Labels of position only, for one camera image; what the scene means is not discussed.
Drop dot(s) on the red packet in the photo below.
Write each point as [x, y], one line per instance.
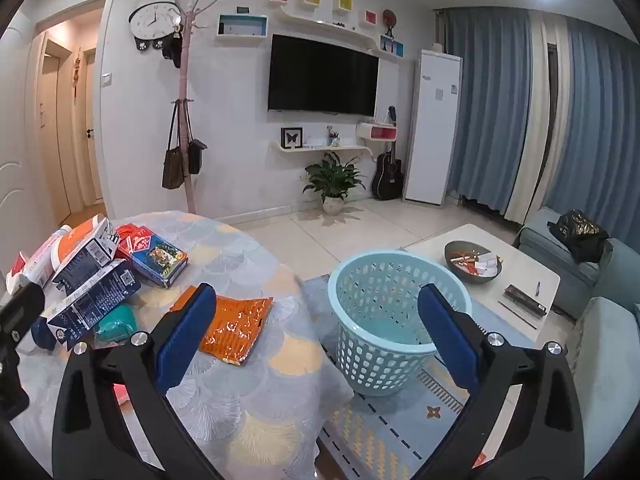
[125, 231]

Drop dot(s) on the white standing air conditioner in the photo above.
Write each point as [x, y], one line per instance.
[430, 135]

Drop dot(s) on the framed butterfly picture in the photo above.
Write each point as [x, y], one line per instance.
[290, 138]

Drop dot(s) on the grey bowl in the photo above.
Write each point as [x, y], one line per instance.
[460, 250]

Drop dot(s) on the wall-mounted television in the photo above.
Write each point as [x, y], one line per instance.
[322, 75]

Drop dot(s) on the black shoulder bag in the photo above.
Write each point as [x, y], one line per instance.
[196, 155]

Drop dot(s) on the pink coat rack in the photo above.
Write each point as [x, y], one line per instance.
[186, 85]

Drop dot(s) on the blue tiger print box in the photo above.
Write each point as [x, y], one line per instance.
[155, 257]

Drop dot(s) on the panda wall clock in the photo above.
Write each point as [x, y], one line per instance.
[150, 17]

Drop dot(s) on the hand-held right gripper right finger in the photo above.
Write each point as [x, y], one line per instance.
[447, 340]

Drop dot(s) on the light blue plastic basket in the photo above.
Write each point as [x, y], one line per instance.
[370, 360]

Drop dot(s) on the black hat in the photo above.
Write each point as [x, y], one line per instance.
[172, 50]

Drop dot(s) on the pen holder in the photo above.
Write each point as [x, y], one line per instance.
[334, 137]

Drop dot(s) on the brown tote bag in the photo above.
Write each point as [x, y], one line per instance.
[173, 170]

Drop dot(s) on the short curved white wall shelf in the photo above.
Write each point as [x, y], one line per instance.
[325, 148]

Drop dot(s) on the red hanging ornament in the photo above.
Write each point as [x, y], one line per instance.
[76, 75]

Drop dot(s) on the potted green plant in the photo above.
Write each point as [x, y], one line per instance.
[332, 175]

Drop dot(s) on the dark remote control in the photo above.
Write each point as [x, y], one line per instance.
[525, 300]

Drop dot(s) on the orange and dark blue carton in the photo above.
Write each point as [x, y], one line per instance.
[82, 255]

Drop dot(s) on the teal packet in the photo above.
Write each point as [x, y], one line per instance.
[117, 322]

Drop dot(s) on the round red paddle ornament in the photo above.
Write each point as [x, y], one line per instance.
[390, 18]

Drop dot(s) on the white coffee table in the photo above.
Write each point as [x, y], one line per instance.
[520, 265]

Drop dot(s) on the white door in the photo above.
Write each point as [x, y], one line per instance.
[10, 185]

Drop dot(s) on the blue box shelf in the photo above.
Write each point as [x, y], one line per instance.
[392, 46]

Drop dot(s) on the white light switch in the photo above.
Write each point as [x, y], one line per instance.
[107, 80]

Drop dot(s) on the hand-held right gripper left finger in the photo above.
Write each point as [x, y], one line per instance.
[185, 340]

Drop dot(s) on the long curved white wall shelf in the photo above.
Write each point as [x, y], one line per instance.
[320, 22]

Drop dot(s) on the large dark blue carton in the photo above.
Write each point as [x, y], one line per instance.
[90, 305]

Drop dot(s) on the orange snack packet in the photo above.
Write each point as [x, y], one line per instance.
[235, 327]

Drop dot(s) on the white and teal box shelf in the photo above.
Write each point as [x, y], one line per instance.
[242, 36]

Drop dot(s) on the teal sofa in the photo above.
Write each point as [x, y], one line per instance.
[615, 270]

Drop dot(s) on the fan-patterned tablecloth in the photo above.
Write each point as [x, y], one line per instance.
[240, 400]

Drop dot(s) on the white and red box shelf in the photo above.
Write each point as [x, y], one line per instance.
[385, 133]

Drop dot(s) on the black plastic bag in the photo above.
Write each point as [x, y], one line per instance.
[580, 232]

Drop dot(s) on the blue curtain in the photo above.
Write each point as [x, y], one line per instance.
[485, 110]
[600, 135]

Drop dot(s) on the black acoustic guitar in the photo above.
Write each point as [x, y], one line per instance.
[387, 175]

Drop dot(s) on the cream curtain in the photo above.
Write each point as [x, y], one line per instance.
[537, 125]

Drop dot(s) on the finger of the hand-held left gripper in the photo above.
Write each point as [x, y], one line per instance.
[22, 310]

